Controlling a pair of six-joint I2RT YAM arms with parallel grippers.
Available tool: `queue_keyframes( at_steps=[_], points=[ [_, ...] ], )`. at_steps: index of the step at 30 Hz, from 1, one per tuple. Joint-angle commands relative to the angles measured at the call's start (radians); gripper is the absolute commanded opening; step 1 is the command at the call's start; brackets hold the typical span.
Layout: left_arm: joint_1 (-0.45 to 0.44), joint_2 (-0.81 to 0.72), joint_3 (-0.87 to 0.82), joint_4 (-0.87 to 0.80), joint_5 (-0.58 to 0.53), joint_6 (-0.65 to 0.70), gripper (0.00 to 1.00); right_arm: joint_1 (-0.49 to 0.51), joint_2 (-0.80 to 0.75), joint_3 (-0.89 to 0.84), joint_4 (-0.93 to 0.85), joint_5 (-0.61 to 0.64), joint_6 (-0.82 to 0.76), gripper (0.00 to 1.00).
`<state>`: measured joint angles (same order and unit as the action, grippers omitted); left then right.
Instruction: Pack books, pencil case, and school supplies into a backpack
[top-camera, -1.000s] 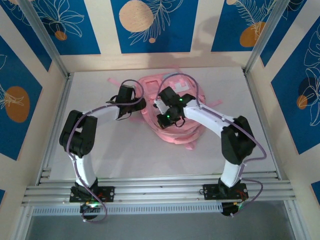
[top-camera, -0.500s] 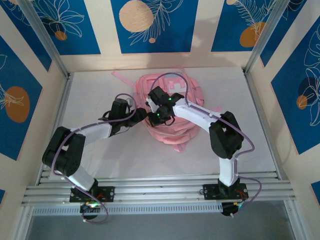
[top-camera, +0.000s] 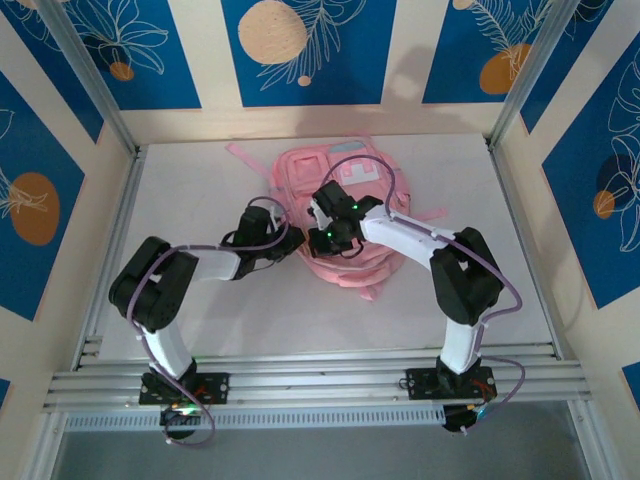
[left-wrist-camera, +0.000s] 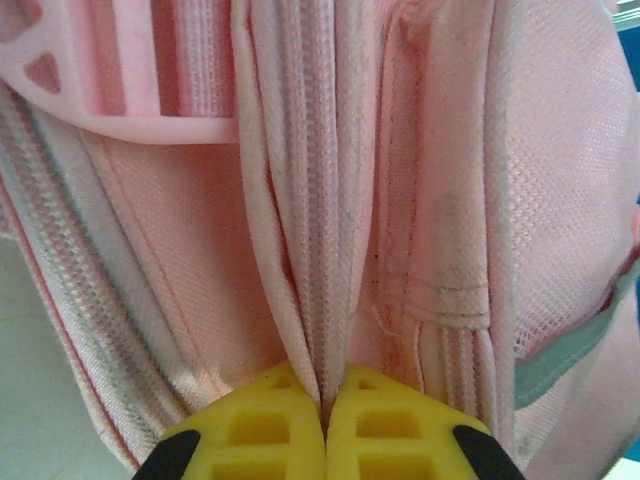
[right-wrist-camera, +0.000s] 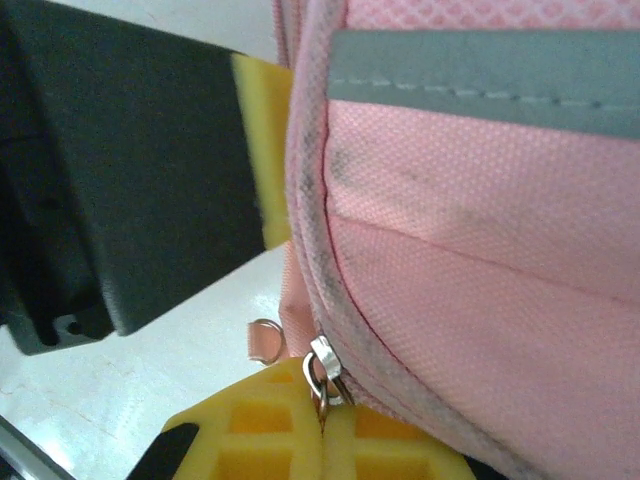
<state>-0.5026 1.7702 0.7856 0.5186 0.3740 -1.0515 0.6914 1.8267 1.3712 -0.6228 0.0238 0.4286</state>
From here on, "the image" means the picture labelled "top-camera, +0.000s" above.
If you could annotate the aluminium corner post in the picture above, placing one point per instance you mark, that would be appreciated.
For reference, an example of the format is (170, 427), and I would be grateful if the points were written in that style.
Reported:
(531, 75)
(96, 85)

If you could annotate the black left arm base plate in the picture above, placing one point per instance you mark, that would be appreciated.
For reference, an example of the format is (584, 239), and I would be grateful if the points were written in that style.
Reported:
(215, 387)

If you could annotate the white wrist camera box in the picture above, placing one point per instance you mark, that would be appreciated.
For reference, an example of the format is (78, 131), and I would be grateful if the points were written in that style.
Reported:
(274, 212)
(314, 209)

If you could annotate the aluminium table side rail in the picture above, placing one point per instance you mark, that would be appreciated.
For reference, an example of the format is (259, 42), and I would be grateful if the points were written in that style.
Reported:
(120, 210)
(500, 170)

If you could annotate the black box under base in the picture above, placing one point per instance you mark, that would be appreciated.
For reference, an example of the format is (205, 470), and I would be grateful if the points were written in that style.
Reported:
(457, 420)
(180, 422)

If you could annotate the aluminium front frame rail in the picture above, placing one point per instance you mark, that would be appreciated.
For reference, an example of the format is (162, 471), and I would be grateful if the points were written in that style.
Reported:
(320, 385)

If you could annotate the aluminium frame leg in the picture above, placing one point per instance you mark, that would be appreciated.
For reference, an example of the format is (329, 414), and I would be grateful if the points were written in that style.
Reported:
(45, 445)
(597, 460)

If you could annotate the pink backpack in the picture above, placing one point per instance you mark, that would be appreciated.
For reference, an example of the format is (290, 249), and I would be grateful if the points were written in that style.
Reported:
(350, 270)

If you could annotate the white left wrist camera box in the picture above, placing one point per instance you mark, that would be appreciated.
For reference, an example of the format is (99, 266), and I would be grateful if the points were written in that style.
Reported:
(274, 212)

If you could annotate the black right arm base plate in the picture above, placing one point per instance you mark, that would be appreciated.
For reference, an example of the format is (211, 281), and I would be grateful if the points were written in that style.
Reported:
(420, 382)

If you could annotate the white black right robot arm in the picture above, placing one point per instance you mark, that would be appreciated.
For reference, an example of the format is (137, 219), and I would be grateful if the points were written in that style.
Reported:
(400, 235)

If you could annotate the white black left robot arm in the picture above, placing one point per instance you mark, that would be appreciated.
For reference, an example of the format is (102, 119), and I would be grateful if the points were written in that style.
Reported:
(215, 265)

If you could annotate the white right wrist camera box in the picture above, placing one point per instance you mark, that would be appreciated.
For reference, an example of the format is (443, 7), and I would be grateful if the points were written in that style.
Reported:
(314, 209)

